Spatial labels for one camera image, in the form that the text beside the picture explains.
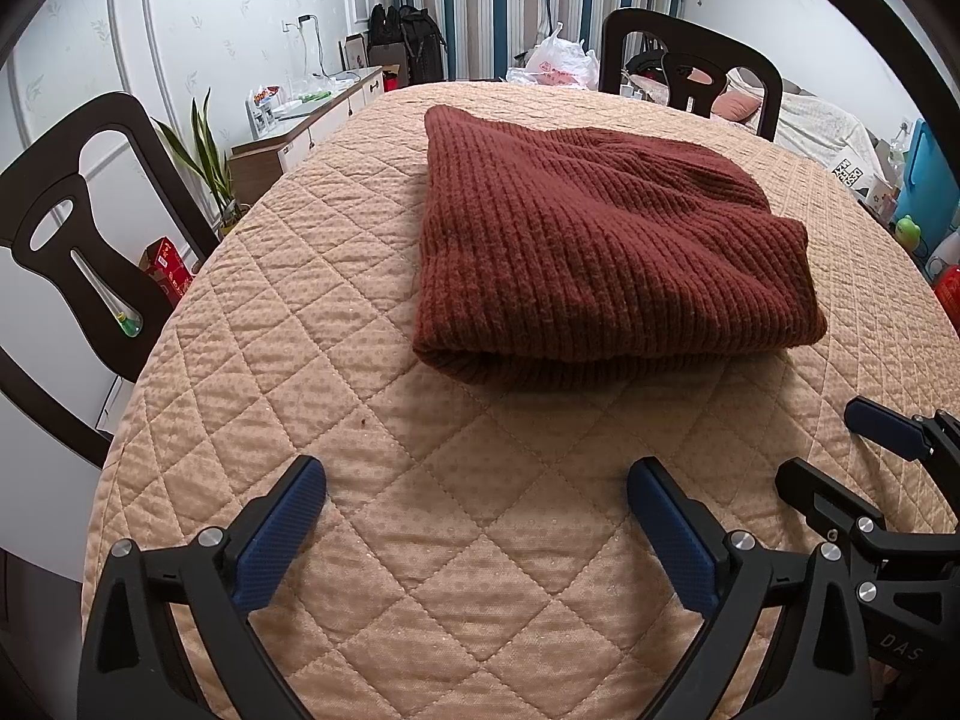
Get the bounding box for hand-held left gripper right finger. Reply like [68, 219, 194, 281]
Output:
[628, 457, 875, 720]

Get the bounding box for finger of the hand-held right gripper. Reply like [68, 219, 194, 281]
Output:
[844, 397, 960, 481]
[776, 459, 960, 601]

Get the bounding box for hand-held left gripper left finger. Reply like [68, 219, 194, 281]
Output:
[79, 456, 327, 720]

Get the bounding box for rust red knitted sweater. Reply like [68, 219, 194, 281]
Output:
[412, 105, 828, 391]

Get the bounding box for beige quilted table cover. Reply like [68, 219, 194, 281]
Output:
[79, 82, 960, 720]

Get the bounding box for blue thermos jug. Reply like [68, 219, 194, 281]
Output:
[896, 120, 960, 233]

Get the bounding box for red cardboard box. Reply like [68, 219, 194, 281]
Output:
[139, 238, 197, 306]

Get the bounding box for sofa with white blanket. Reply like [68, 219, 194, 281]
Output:
[772, 86, 878, 181]

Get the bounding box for pink pillow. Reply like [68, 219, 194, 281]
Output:
[709, 90, 758, 123]

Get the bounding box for dark wooden chair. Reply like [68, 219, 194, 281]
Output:
[0, 91, 218, 466]
[600, 7, 785, 142]

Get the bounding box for green potted plant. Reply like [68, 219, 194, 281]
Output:
[154, 86, 241, 237]

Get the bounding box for low white sideboard cabinet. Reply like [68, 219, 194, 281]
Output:
[229, 66, 387, 200]

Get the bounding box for white plastic bag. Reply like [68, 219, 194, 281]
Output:
[506, 22, 601, 91]

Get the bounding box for black backpack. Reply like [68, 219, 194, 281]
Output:
[367, 4, 455, 85]

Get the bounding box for blue striped curtains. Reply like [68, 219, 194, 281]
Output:
[397, 0, 687, 83]

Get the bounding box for picture frame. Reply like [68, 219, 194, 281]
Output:
[339, 34, 372, 76]

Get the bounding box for wall charger with cable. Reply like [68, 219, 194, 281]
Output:
[283, 15, 331, 80]

